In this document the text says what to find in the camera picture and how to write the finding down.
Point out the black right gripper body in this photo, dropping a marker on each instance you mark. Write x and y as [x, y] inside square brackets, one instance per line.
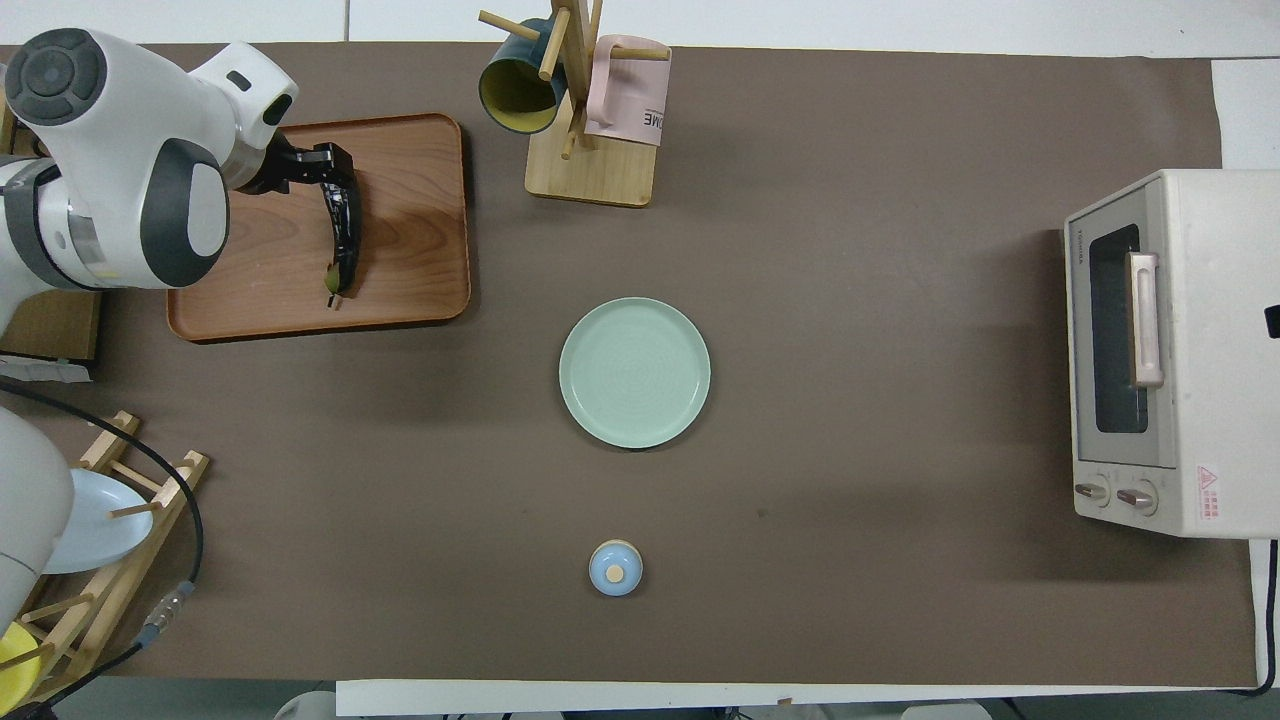
[1273, 321]

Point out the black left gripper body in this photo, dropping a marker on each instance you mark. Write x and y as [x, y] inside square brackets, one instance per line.
[290, 168]

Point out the dark purple eggplant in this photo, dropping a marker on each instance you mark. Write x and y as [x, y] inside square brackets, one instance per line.
[350, 250]

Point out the mint green plate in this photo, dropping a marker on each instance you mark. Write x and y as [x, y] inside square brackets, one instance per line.
[635, 372]

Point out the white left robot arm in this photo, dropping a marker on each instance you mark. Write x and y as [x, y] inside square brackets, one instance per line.
[110, 160]

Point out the white toaster oven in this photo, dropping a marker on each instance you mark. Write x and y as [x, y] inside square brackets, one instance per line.
[1220, 350]

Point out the oven control knob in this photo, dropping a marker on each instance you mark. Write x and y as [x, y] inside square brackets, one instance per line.
[1092, 491]
[1137, 497]

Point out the brown wooden tray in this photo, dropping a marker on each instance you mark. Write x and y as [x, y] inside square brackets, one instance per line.
[410, 250]

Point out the dark blue mug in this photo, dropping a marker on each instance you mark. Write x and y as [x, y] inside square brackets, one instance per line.
[515, 90]

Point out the wooden mug tree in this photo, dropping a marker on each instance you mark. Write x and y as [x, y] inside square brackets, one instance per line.
[590, 170]

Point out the pink mug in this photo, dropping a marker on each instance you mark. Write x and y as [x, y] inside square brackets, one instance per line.
[630, 100]

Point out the grey checkered cloth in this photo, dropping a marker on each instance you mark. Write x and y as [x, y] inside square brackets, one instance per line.
[40, 370]

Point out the wooden plate rack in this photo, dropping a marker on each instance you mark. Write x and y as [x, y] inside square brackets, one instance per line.
[150, 500]

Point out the light blue plate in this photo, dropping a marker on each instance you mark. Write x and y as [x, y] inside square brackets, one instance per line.
[95, 525]

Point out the brown table mat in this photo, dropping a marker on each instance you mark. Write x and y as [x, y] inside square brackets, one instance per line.
[850, 400]

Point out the small blue call bell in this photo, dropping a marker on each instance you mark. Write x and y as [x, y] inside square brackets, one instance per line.
[615, 570]

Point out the yellow plate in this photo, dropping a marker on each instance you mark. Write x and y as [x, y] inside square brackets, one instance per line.
[15, 665]

